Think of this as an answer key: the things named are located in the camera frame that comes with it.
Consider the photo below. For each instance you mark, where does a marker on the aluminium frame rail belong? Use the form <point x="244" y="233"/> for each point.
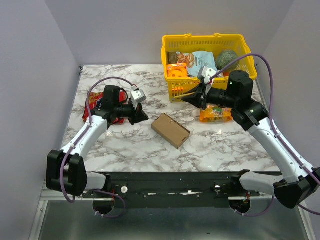
<point x="265" y="219"/>

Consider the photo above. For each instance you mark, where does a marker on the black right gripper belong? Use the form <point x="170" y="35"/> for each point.
<point x="202" y="95"/>

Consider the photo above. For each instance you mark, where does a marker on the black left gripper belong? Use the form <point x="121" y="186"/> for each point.
<point x="138" y="115"/>

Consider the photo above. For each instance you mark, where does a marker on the orange Scrub Daddy sponge box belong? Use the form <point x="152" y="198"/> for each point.
<point x="177" y="70"/>

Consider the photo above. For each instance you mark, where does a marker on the orange mango candy bag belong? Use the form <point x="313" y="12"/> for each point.
<point x="215" y="114"/>

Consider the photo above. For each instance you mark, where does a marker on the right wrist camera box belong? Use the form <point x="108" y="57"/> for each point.
<point x="205" y="74"/>

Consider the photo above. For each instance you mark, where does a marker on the yellow plastic shopping basket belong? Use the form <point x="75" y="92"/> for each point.
<point x="187" y="44"/>

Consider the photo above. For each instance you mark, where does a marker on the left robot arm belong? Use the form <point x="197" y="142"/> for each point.
<point x="65" y="170"/>

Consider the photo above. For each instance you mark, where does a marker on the red snack bag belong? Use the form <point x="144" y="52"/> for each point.
<point x="95" y="100"/>

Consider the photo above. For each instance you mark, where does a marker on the green netted melon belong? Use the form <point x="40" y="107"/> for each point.
<point x="225" y="57"/>

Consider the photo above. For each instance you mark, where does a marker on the brown cardboard express box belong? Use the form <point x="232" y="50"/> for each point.
<point x="172" y="131"/>

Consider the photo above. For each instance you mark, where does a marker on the light blue cassava chips bag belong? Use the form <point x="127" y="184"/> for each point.
<point x="196" y="60"/>

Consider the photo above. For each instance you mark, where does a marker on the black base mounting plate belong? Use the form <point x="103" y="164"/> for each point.
<point x="170" y="190"/>

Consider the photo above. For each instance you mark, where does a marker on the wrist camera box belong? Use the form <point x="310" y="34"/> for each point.
<point x="205" y="74"/>
<point x="137" y="96"/>

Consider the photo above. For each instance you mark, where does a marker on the yellow utility knife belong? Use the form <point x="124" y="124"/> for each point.
<point x="185" y="95"/>

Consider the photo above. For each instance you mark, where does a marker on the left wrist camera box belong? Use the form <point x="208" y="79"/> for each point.
<point x="137" y="96"/>

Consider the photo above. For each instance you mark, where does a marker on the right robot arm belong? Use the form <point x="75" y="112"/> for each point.
<point x="297" y="181"/>

